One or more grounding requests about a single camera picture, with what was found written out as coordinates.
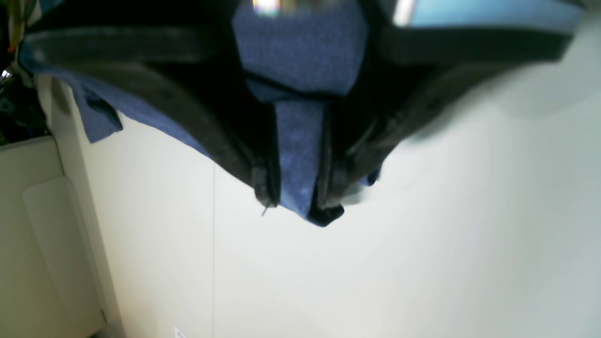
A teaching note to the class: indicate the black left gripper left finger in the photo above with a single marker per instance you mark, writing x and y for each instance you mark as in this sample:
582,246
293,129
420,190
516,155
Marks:
180,57

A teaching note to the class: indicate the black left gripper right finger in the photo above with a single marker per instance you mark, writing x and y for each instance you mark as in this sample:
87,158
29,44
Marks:
422,55

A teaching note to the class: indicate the blue t-shirt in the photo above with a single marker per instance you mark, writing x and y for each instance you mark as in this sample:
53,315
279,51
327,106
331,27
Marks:
296,65

